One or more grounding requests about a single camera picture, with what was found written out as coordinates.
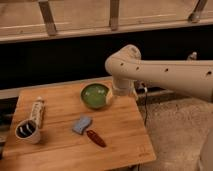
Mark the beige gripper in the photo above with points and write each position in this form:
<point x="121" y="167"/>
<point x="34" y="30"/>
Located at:
<point x="121" y="87"/>

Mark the white labelled bottle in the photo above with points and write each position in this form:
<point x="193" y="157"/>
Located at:
<point x="37" y="111"/>

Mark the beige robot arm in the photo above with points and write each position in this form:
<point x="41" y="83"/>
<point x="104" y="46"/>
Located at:
<point x="189" y="77"/>

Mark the green ceramic bowl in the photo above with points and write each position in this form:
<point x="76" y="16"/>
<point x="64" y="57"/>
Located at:
<point x="96" y="96"/>

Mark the blue sponge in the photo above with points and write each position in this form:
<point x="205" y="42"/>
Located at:
<point x="82" y="124"/>

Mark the small metal fixture on ledge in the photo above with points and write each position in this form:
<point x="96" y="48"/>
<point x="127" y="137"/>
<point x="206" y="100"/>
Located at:
<point x="192" y="56"/>

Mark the white cup with dark stripes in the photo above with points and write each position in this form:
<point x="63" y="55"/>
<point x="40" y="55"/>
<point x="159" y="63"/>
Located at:
<point x="28" y="131"/>

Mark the middle metal bracket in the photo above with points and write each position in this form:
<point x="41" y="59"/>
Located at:
<point x="114" y="14"/>

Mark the metal bracket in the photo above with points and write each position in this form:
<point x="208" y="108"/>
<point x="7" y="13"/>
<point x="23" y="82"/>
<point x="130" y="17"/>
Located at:
<point x="194" y="17"/>
<point x="114" y="14"/>
<point x="47" y="17"/>

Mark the left metal bracket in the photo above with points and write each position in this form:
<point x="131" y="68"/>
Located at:
<point x="47" y="17"/>

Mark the right metal bracket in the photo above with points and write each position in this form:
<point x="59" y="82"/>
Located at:
<point x="194" y="17"/>

